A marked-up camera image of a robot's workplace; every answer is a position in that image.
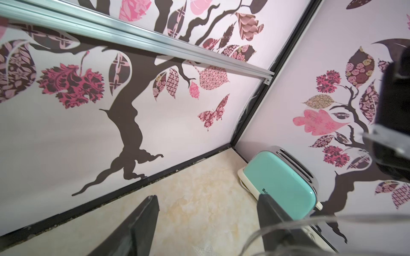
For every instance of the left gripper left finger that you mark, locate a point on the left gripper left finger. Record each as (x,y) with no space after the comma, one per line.
(134,236)

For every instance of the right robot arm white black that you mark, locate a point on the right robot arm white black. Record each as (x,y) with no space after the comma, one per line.
(389,141)

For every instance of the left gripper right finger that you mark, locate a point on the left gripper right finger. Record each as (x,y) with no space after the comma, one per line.
(282,241)

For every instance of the mint green toaster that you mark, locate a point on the mint green toaster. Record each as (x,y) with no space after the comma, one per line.
(277,173)

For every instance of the back wall aluminium rail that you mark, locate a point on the back wall aluminium rail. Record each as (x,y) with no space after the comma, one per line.
(65,16)

